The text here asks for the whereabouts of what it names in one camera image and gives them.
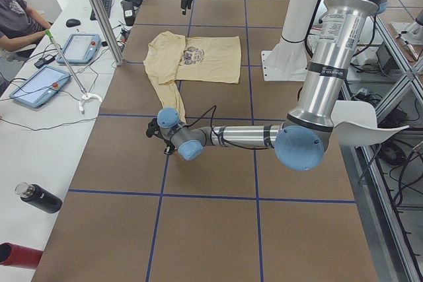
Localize beige long-sleeve printed shirt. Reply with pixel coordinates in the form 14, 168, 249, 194
143, 31, 241, 121

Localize reacher grabber stick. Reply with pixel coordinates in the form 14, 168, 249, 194
44, 29, 102, 115

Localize black keyboard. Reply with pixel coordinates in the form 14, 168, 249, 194
89, 0, 114, 21

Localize far blue teach pendant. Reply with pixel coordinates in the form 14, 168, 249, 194
61, 33, 101, 65

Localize blue teach pendant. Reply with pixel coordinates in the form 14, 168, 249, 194
9, 65, 71, 108
61, 33, 101, 65

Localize black computer mouse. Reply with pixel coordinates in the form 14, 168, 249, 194
65, 18, 81, 28

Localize near blue teach pendant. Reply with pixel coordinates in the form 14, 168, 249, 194
9, 65, 71, 108

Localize black water bottle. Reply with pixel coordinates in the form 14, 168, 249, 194
15, 182, 62, 214

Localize seated person grey shirt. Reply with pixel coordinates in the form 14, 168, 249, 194
1, 0, 52, 52

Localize red cylinder bottle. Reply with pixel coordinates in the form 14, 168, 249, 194
1, 242, 43, 269

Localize aluminium frame post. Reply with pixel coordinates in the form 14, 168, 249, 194
89, 0, 124, 66

